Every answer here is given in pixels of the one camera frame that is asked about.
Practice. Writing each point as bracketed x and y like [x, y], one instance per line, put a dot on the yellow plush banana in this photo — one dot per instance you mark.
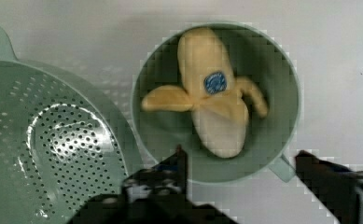
[210, 92]

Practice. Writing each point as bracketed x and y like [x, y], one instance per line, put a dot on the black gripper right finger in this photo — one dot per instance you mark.
[337, 187]

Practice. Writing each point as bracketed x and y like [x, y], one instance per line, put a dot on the green perforated colander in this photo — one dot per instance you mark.
[62, 141]

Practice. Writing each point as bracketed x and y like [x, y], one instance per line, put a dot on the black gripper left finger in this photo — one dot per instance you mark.
[157, 195]

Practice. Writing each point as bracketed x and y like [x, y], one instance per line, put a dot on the green mug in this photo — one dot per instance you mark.
[253, 55]

